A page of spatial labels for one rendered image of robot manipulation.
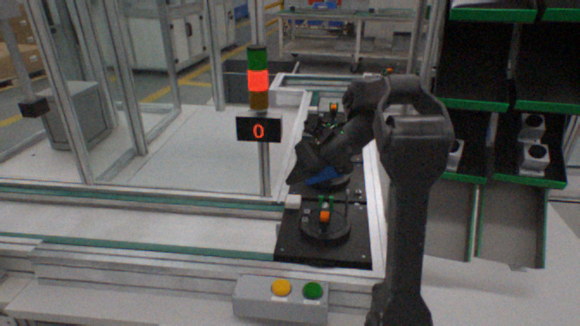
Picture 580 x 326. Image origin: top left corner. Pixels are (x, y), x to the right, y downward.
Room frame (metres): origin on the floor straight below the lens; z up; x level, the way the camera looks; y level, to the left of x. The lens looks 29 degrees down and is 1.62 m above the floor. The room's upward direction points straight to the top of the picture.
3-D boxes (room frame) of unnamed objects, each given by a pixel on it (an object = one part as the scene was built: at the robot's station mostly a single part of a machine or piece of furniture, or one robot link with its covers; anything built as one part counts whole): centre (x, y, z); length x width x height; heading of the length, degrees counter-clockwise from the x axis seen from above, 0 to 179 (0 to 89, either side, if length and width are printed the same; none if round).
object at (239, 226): (0.87, 0.21, 0.91); 0.84 x 0.28 x 0.10; 83
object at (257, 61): (0.95, 0.09, 1.38); 0.05 x 0.05 x 0.05
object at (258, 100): (0.95, 0.09, 1.28); 0.05 x 0.05 x 0.05
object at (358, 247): (0.81, -0.09, 0.96); 0.24 x 0.24 x 0.02; 83
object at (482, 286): (1.25, -0.14, 0.84); 1.50 x 1.41 x 0.03; 83
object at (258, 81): (0.95, 0.09, 1.33); 0.05 x 0.05 x 0.05
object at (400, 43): (6.05, -1.85, 0.40); 0.61 x 0.41 x 0.22; 74
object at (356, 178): (1.06, -0.12, 1.01); 0.24 x 0.24 x 0.13; 83
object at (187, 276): (0.69, 0.21, 0.91); 0.89 x 0.06 x 0.11; 83
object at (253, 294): (0.61, 0.02, 0.93); 0.21 x 0.07 x 0.06; 83
